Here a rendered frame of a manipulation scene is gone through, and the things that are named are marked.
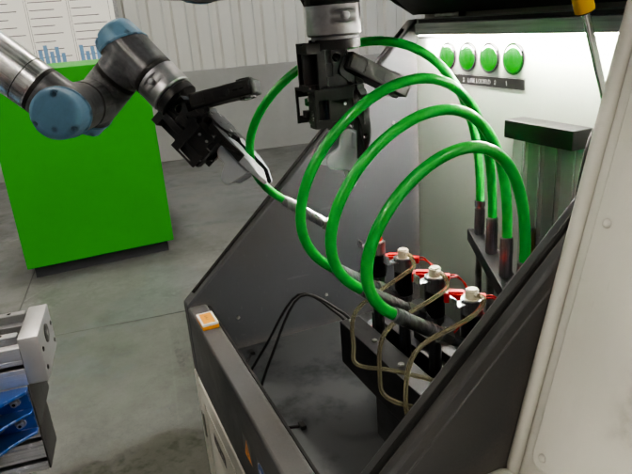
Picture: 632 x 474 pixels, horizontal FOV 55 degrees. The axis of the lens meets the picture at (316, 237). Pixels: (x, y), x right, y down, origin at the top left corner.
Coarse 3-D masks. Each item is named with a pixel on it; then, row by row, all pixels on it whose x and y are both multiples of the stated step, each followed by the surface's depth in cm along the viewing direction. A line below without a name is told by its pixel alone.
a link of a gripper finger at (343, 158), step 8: (344, 136) 85; (352, 136) 86; (344, 144) 85; (352, 144) 86; (336, 152) 85; (344, 152) 86; (352, 152) 86; (328, 160) 85; (336, 160) 85; (344, 160) 86; (352, 160) 86; (336, 168) 86; (344, 168) 86
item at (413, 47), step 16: (352, 48) 92; (416, 48) 92; (432, 64) 93; (288, 80) 93; (272, 96) 94; (256, 112) 94; (256, 128) 95; (480, 160) 98; (480, 176) 99; (272, 192) 99; (480, 192) 100
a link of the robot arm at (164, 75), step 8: (160, 64) 96; (168, 64) 97; (152, 72) 96; (160, 72) 96; (168, 72) 96; (176, 72) 97; (144, 80) 96; (152, 80) 95; (160, 80) 96; (168, 80) 96; (176, 80) 96; (184, 80) 99; (144, 88) 97; (152, 88) 96; (160, 88) 96; (168, 88) 96; (144, 96) 98; (152, 96) 97; (160, 96) 96; (152, 104) 98
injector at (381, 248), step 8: (384, 240) 95; (384, 248) 94; (376, 256) 94; (376, 264) 94; (384, 264) 95; (376, 272) 95; (384, 272) 95; (376, 280) 96; (384, 280) 96; (376, 312) 98; (376, 320) 99; (384, 320) 99; (376, 328) 99; (384, 328) 99
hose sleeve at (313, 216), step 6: (288, 198) 99; (282, 204) 100; (288, 204) 99; (294, 204) 99; (294, 210) 100; (306, 210) 100; (312, 210) 101; (306, 216) 100; (312, 216) 100; (318, 216) 100; (318, 222) 101; (324, 222) 101
